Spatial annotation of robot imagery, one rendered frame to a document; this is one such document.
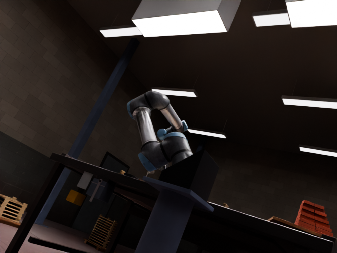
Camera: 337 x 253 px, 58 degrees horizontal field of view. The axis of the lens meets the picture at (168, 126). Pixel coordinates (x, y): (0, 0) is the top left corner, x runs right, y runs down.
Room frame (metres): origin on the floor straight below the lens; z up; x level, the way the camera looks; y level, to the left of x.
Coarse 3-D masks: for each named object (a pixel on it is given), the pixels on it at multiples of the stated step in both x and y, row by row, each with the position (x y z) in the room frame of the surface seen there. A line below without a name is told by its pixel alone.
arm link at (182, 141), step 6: (174, 132) 1.50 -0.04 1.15; (168, 138) 1.50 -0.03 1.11; (174, 138) 1.48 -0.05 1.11; (180, 138) 1.48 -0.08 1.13; (162, 144) 1.51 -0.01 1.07; (168, 144) 1.49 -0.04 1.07; (174, 144) 1.47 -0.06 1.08; (180, 144) 1.46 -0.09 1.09; (186, 144) 1.47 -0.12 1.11; (162, 150) 1.50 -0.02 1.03; (168, 150) 1.49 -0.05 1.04; (174, 150) 1.47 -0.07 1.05; (168, 156) 1.51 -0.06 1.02
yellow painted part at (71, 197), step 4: (80, 188) 2.27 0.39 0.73; (72, 192) 2.26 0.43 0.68; (76, 192) 2.23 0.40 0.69; (80, 192) 2.27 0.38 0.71; (68, 196) 2.27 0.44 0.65; (72, 196) 2.24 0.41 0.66; (76, 196) 2.22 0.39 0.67; (80, 196) 2.25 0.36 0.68; (84, 196) 2.27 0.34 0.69; (68, 200) 2.26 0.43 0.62; (72, 200) 2.23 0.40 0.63; (76, 200) 2.23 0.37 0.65; (80, 200) 2.26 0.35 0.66; (76, 204) 2.25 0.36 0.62; (80, 204) 2.27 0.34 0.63
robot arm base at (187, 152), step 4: (176, 152) 1.46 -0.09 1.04; (180, 152) 1.45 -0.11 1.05; (184, 152) 1.44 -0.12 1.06; (188, 152) 1.45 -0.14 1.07; (172, 156) 1.48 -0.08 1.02; (176, 156) 1.45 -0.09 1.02; (180, 156) 1.43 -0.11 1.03; (184, 156) 1.43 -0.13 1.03; (188, 156) 1.43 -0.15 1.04; (172, 160) 1.48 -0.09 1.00; (176, 160) 1.44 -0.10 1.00; (180, 160) 1.42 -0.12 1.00; (172, 164) 1.49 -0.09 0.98
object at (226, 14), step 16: (144, 0) 3.42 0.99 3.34; (160, 0) 3.23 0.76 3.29; (176, 0) 3.06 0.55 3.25; (192, 0) 2.90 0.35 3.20; (208, 0) 2.75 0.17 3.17; (224, 0) 2.68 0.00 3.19; (240, 0) 2.89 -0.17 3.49; (144, 16) 3.31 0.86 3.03; (160, 16) 3.14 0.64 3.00; (176, 16) 3.46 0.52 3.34; (192, 16) 3.28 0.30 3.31; (208, 16) 3.12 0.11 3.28; (224, 16) 2.77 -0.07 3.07; (144, 32) 3.67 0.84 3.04; (160, 32) 3.54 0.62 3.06; (176, 32) 3.37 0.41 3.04; (192, 32) 3.21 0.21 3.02; (208, 32) 3.06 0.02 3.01; (224, 32) 2.93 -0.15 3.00
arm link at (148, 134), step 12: (144, 96) 1.71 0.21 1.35; (132, 108) 1.74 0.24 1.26; (144, 108) 1.70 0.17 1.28; (144, 120) 1.66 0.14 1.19; (144, 132) 1.62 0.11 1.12; (144, 144) 1.57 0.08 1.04; (156, 144) 1.55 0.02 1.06; (144, 156) 1.54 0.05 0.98; (156, 156) 1.52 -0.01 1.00; (156, 168) 1.57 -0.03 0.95
